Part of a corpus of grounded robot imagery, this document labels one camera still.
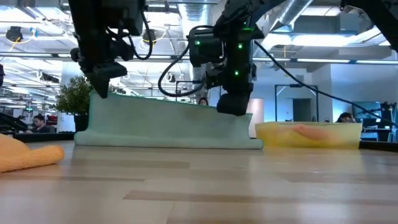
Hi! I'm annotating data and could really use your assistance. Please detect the small potted green plant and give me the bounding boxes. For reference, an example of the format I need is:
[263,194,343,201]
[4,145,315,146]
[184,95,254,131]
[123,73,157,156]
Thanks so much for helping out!
[55,75,96,133]

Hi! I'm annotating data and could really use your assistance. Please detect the black camera cable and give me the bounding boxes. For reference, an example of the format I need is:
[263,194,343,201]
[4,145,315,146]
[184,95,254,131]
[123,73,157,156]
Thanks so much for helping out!
[105,7,155,60]
[157,24,218,98]

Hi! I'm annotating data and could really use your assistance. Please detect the background desk monitor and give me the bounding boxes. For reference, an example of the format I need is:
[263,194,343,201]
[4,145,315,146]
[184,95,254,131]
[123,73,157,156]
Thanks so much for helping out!
[351,101,382,121]

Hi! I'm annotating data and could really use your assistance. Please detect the black ceiling device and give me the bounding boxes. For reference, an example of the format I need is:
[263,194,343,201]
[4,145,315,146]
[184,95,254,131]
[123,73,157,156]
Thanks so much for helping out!
[5,26,24,43]

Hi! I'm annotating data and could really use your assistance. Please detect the black background equipment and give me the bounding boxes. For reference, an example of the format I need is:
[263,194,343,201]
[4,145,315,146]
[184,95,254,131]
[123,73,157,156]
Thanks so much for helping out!
[0,111,28,132]

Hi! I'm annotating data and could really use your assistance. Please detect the pink microfiber towel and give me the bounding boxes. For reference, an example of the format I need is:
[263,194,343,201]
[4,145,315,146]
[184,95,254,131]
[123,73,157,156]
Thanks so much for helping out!
[290,123,331,141]

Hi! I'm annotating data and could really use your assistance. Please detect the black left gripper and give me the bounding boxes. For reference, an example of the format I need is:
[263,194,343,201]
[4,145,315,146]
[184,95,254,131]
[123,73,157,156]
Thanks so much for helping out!
[70,36,135,99]

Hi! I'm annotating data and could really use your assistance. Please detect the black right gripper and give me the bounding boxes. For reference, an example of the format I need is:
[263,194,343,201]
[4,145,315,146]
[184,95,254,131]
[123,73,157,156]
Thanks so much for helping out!
[205,29,258,117]

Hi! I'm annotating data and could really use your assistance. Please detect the yellow translucent plastic bin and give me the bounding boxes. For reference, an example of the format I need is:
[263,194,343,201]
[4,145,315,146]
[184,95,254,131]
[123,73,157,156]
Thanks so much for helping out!
[254,121,363,149]

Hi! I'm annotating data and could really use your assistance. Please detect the black aluminium frame rails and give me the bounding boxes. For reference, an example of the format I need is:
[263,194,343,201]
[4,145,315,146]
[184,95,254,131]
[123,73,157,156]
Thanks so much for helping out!
[359,139,398,153]
[12,132,75,144]

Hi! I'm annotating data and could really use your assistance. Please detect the long black arm cable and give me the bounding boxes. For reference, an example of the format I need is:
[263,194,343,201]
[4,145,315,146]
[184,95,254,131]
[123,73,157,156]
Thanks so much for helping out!
[254,40,398,128]

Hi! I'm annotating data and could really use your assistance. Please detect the black left camera cable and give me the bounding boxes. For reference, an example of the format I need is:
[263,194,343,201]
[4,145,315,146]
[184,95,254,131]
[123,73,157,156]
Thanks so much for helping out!
[105,7,155,60]

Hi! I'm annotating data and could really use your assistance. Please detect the green microfiber towel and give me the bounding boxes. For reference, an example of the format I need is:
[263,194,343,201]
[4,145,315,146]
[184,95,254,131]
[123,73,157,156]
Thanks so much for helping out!
[73,91,264,150]

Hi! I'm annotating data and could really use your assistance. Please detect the black right camera cable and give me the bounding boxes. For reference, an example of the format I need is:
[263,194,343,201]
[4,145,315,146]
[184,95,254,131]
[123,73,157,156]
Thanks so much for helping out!
[157,24,218,98]

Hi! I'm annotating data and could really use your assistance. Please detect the orange microfiber towel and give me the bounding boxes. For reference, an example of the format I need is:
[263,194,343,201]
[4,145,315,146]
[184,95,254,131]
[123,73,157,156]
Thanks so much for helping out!
[0,133,65,174]

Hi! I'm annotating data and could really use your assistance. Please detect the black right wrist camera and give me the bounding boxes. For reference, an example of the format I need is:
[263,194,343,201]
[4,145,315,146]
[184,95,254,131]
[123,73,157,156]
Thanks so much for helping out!
[188,29,225,68]

